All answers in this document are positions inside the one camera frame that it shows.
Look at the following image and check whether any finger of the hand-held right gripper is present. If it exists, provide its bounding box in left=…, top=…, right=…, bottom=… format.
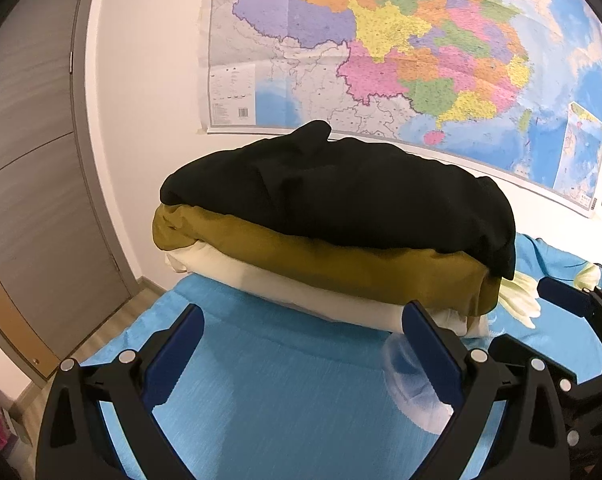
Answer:
left=537, top=275, right=602, bottom=361
left=488, top=335, right=580, bottom=402

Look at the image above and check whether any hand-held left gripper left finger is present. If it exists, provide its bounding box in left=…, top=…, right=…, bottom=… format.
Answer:
left=35, top=302, right=206, bottom=480

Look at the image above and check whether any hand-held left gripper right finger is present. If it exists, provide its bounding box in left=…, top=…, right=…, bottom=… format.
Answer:
left=402, top=300, right=570, bottom=480

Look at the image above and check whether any blue floral blanket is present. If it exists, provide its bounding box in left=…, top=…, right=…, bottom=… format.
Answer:
left=76, top=232, right=602, bottom=480

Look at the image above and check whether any olive garment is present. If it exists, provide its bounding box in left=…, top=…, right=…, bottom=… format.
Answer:
left=151, top=203, right=502, bottom=317

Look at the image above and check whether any cream garment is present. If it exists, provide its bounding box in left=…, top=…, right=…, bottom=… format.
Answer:
left=163, top=244, right=488, bottom=339

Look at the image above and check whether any brown wooden panel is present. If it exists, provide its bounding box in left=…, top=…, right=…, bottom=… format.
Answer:
left=0, top=242, right=57, bottom=382

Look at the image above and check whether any pale storage box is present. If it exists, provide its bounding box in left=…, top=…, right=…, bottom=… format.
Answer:
left=1, top=399, right=38, bottom=450

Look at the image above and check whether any grey wooden door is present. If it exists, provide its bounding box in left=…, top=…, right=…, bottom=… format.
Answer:
left=0, top=0, right=133, bottom=382

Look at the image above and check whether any grey door frame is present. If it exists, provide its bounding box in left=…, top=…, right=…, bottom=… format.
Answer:
left=70, top=0, right=138, bottom=302

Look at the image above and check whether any colourful wall map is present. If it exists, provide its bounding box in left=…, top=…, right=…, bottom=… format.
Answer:
left=196, top=0, right=602, bottom=220

